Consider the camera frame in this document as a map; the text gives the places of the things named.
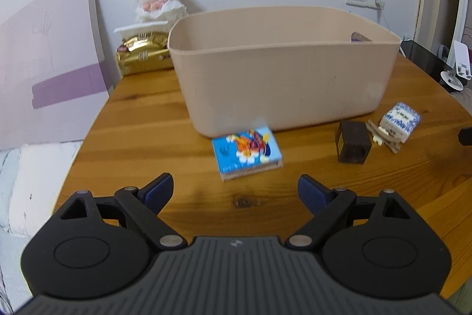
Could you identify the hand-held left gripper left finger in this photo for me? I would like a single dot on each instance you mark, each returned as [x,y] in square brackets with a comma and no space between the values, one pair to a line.
[161,189]

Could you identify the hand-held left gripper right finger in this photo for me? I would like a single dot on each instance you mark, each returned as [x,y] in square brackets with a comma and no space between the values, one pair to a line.
[311,191]

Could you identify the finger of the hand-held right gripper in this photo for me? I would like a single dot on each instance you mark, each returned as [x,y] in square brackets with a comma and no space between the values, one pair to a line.
[466,136]

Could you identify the blue cartoon printed box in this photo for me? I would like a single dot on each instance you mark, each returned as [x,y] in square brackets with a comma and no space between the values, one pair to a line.
[247,152]

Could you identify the beige plastic storage bin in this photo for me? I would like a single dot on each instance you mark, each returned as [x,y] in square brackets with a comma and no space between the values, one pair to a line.
[280,79]

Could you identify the dark brown block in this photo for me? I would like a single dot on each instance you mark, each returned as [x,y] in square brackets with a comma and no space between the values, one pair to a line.
[353,142]

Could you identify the blue and white packet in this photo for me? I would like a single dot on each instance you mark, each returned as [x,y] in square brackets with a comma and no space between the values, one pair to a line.
[400,121]

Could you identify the black glossy side table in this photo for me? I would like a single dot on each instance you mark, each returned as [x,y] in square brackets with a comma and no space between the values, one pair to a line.
[424,58]

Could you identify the gold foil snack bag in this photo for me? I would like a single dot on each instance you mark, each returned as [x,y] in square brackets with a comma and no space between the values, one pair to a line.
[143,55]

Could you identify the purple item in bin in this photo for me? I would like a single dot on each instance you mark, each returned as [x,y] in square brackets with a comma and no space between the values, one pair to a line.
[359,38]

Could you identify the pink board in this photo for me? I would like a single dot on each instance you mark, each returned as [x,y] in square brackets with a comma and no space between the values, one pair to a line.
[48,67]

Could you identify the white camera on stand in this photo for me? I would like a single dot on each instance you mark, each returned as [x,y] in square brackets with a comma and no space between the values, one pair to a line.
[458,69]

